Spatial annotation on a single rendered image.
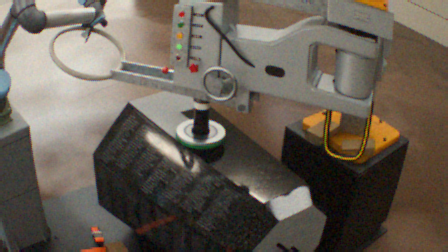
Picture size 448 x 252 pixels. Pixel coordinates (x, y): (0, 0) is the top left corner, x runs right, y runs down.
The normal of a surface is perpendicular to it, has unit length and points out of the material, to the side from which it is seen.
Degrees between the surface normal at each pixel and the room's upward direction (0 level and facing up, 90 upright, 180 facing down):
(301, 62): 90
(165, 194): 45
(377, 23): 90
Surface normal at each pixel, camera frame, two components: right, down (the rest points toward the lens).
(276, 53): -0.33, 0.44
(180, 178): -0.50, -0.43
